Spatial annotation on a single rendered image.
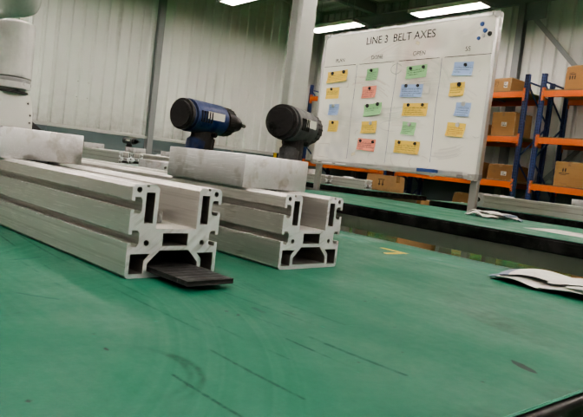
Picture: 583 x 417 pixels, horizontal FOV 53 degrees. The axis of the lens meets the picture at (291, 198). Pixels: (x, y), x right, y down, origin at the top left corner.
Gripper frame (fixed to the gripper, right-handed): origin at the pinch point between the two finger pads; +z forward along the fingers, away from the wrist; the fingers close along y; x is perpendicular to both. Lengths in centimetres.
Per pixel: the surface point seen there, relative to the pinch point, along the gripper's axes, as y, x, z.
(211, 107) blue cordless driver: -16, 57, -14
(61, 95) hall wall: -460, -1034, -96
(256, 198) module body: 5, 95, -1
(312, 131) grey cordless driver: -24, 75, -12
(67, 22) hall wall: -458, -1034, -244
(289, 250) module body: 3, 99, 4
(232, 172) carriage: 6, 91, -4
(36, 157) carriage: 20, 68, -3
